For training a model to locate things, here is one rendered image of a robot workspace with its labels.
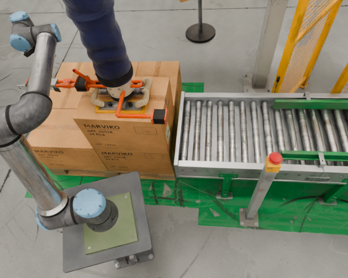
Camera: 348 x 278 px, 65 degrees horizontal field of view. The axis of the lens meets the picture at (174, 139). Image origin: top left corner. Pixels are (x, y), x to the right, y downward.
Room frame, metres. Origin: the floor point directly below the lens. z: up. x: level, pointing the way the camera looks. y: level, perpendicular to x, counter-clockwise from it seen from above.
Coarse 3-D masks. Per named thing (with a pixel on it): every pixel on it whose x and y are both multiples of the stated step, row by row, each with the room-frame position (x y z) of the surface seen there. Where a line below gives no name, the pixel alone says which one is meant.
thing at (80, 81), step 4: (88, 76) 1.40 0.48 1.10; (76, 80) 1.38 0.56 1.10; (80, 80) 1.39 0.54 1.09; (84, 80) 1.38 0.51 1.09; (76, 84) 1.35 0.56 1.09; (80, 84) 1.34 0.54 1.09; (84, 84) 1.34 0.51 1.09; (76, 88) 1.34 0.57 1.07; (80, 88) 1.33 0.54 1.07; (84, 88) 1.33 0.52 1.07; (88, 88) 1.33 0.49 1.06
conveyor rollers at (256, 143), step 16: (208, 112) 1.35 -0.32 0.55; (240, 112) 1.30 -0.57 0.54; (256, 112) 1.27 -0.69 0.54; (288, 112) 1.21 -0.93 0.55; (336, 112) 1.14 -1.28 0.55; (208, 128) 1.20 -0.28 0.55; (240, 128) 1.16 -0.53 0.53; (256, 128) 1.12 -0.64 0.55; (288, 128) 1.08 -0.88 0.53; (304, 128) 1.04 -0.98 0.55; (208, 144) 1.05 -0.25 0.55; (256, 144) 0.98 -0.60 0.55; (272, 144) 0.97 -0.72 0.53; (304, 144) 0.92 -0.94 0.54; (320, 144) 0.89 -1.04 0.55; (336, 144) 0.87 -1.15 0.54; (192, 160) 0.95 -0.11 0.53; (208, 160) 0.92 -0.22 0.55; (256, 160) 0.85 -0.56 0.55
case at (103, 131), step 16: (160, 80) 1.41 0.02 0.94; (160, 96) 1.26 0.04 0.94; (80, 112) 1.24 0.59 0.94; (80, 128) 1.20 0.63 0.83; (96, 128) 1.16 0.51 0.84; (112, 128) 1.13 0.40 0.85; (128, 128) 1.10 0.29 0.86; (144, 128) 1.07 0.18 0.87; (160, 128) 1.04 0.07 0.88; (96, 144) 1.18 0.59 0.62; (112, 144) 1.15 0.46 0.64; (128, 144) 1.11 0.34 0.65; (144, 144) 1.08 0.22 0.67; (160, 144) 1.05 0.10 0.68
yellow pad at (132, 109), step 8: (104, 104) 1.25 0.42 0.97; (112, 104) 1.24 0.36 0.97; (128, 104) 1.19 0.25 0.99; (96, 112) 1.21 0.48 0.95; (104, 112) 1.19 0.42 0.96; (112, 112) 1.18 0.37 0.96; (120, 112) 1.17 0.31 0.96; (128, 112) 1.15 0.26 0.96; (136, 112) 1.14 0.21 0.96; (144, 112) 1.13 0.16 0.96
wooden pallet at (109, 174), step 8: (48, 168) 1.34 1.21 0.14; (56, 168) 1.33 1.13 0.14; (88, 176) 1.26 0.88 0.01; (96, 176) 1.24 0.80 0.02; (104, 176) 1.22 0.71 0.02; (112, 176) 1.20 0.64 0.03; (144, 176) 1.15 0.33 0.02; (152, 176) 1.13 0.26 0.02; (160, 176) 1.09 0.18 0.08; (168, 176) 1.07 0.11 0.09
